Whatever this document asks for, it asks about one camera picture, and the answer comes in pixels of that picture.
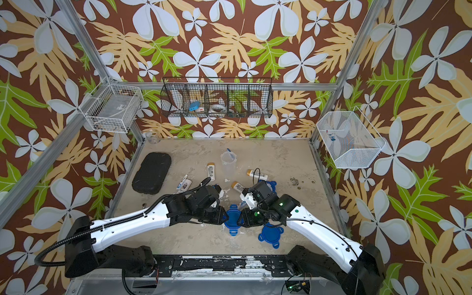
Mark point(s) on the white mesh basket right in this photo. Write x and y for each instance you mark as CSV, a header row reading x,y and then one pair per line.
x,y
350,139

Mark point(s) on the white bottle upright back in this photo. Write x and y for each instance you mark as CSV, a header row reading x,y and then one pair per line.
x,y
211,171

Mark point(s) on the white wire basket left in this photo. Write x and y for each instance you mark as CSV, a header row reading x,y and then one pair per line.
x,y
112,107

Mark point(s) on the blue lid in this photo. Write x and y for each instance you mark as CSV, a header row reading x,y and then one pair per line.
x,y
271,234
272,185
233,215

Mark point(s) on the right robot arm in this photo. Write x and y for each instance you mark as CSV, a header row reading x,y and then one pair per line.
x,y
358,269

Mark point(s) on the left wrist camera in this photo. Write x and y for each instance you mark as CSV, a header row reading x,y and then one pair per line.
x,y
219,191

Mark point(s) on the black wire basket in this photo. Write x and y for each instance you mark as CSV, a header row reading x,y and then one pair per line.
x,y
239,97

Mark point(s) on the blue lid behind cup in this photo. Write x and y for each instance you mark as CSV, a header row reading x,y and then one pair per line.
x,y
272,185

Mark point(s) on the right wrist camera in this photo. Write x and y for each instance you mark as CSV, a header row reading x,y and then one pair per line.
x,y
250,199

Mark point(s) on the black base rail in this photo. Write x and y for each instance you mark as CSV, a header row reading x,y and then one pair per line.
x,y
170,266

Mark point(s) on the glass jar corner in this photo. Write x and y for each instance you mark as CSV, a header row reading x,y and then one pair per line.
x,y
152,136

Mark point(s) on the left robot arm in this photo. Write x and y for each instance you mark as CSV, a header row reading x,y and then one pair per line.
x,y
94,245

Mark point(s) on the toothpaste tube left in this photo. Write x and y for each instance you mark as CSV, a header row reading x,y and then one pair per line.
x,y
181,181

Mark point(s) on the white bottle purple label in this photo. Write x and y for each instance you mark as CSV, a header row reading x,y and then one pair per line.
x,y
185,185

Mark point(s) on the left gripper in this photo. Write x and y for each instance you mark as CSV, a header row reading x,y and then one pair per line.
x,y
221,216

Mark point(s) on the white bottle right back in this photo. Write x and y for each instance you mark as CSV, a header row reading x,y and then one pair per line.
x,y
257,175

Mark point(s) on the black rubber mat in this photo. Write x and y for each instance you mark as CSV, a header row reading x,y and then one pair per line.
x,y
151,175

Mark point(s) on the back clear plastic cup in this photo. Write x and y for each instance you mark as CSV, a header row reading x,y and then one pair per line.
x,y
229,164

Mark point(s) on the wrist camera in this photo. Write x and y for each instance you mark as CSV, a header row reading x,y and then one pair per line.
x,y
219,191
250,199

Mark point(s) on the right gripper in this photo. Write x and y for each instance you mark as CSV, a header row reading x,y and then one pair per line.
x,y
245,220

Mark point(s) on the white bottle centre right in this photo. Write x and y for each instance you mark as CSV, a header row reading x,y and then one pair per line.
x,y
237,187

